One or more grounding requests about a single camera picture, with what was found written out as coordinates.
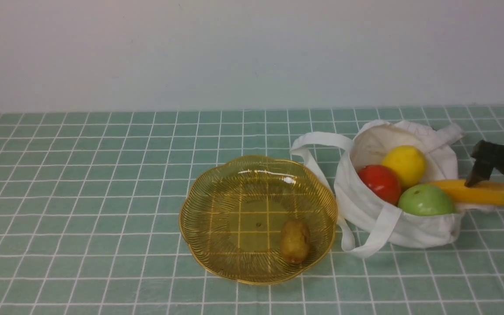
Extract yellow banana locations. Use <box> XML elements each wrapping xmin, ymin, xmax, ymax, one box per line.
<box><xmin>428</xmin><ymin>179</ymin><xmax>504</xmax><ymax>206</ymax></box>

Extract white cloth tote bag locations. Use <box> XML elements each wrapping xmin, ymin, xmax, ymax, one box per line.
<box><xmin>290</xmin><ymin>120</ymin><xmax>496</xmax><ymax>259</ymax></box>

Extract brown kiwi fruit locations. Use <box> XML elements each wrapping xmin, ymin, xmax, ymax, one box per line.
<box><xmin>280</xmin><ymin>219</ymin><xmax>310</xmax><ymax>264</ymax></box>

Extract amber transparent plastic fruit bowl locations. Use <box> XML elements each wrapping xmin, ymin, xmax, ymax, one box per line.
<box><xmin>179</xmin><ymin>155</ymin><xmax>338</xmax><ymax>285</ymax></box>

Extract green apple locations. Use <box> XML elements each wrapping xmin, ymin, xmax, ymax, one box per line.
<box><xmin>398</xmin><ymin>184</ymin><xmax>457</xmax><ymax>217</ymax></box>

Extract yellow lemon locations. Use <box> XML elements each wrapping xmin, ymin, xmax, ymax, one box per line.
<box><xmin>381</xmin><ymin>145</ymin><xmax>427</xmax><ymax>190</ymax></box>

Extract red apple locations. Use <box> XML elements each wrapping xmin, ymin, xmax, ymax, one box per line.
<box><xmin>357</xmin><ymin>164</ymin><xmax>402</xmax><ymax>206</ymax></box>

